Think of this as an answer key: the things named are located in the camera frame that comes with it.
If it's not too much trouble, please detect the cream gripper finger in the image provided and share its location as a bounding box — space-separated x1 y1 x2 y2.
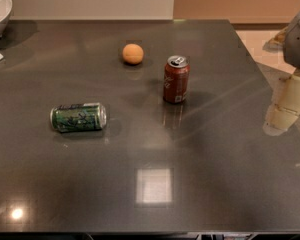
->
263 69 300 136

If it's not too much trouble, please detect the green soda can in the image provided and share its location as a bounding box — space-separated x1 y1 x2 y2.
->
50 103 107 133

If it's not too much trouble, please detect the red soda can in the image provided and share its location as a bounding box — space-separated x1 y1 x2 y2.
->
163 55 190 104

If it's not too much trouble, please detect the orange fruit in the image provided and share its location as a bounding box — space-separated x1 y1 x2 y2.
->
122 44 144 65

